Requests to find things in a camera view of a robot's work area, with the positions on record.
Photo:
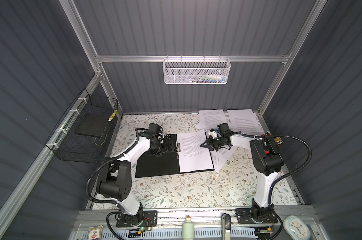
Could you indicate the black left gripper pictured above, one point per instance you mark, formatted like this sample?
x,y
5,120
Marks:
x,y
165,149

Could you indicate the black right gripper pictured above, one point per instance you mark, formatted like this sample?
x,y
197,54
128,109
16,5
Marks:
x,y
209,144

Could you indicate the printed paper sheet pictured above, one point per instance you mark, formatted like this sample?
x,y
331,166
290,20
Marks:
x,y
221,156
245,121
210,119
192,157

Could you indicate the red folder with black inside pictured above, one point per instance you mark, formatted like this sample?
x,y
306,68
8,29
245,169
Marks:
x,y
153,166

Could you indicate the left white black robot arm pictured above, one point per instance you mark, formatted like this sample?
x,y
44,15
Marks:
x,y
115,179

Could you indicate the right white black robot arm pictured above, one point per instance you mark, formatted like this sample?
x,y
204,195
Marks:
x,y
266,160

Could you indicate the yellow marker in black basket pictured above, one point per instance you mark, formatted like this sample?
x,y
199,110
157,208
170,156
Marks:
x,y
113,115

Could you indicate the red pen cup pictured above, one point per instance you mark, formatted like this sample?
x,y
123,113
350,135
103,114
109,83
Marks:
x,y
271,145

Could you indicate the white plastic bottle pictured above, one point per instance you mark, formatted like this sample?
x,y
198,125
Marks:
x,y
188,229

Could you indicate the small card box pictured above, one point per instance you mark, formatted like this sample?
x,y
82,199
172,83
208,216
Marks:
x,y
95,233

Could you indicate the white analog clock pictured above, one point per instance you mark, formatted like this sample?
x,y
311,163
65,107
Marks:
x,y
296,228

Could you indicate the black wire side basket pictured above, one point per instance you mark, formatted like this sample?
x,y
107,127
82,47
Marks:
x,y
85,133

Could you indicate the silver handle at front rail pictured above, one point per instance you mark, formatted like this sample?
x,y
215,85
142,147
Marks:
x,y
226,226

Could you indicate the white wire wall basket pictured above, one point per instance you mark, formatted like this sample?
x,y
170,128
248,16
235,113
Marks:
x,y
196,71

